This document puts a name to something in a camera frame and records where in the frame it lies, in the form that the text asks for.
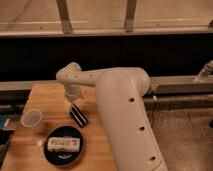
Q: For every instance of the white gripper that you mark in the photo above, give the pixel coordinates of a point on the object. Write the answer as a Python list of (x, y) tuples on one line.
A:
[(72, 92)]

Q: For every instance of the black striped eraser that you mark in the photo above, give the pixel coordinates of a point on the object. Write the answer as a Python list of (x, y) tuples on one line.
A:
[(78, 116)]

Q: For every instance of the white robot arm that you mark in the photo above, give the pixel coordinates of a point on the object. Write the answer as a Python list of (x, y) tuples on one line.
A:
[(119, 95)]

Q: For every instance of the white paper cup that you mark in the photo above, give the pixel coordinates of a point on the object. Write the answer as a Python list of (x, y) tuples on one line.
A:
[(33, 120)]

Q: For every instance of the small white cap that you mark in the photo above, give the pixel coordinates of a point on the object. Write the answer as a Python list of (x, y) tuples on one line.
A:
[(40, 143)]

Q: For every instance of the black round plate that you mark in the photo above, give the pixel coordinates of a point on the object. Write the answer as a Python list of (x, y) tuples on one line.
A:
[(61, 159)]

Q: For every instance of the wooden table board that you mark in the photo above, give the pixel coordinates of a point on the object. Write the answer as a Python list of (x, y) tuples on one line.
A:
[(24, 155)]

